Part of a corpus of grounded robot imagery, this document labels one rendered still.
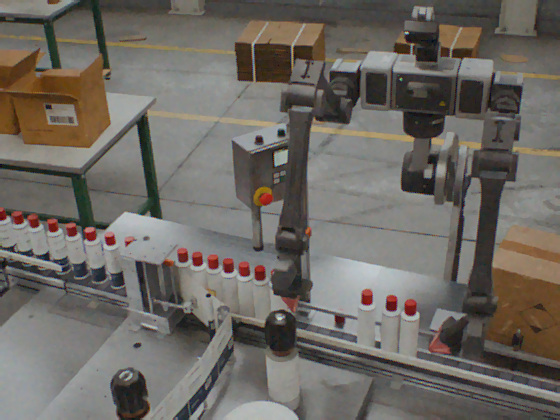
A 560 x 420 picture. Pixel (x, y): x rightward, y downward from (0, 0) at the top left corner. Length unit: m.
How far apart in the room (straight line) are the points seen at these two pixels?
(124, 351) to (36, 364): 0.28
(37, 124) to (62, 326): 1.46
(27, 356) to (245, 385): 0.71
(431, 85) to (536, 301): 0.71
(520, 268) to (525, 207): 2.46
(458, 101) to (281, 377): 1.01
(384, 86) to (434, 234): 2.02
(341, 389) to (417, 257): 2.09
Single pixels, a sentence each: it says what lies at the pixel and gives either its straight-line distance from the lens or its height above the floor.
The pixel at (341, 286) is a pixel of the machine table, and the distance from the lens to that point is 2.62.
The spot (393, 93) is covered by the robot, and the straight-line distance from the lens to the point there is 2.49.
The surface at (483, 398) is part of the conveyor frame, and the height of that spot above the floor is 0.85.
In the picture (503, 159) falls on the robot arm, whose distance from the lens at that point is 1.94.
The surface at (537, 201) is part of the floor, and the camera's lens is 4.80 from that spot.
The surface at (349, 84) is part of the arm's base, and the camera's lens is 2.45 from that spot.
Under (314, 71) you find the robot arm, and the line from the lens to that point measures 2.03.
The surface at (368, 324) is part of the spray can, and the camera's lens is 2.23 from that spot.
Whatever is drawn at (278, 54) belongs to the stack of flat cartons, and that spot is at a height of 0.24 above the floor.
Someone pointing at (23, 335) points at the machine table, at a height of 0.83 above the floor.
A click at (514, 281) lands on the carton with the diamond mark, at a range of 2.28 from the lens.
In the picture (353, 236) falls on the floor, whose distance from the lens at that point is 4.35.
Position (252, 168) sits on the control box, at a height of 1.42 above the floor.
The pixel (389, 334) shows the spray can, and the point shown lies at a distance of 2.22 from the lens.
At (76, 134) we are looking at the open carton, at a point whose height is 0.85.
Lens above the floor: 2.44
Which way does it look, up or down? 32 degrees down
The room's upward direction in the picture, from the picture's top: 3 degrees counter-clockwise
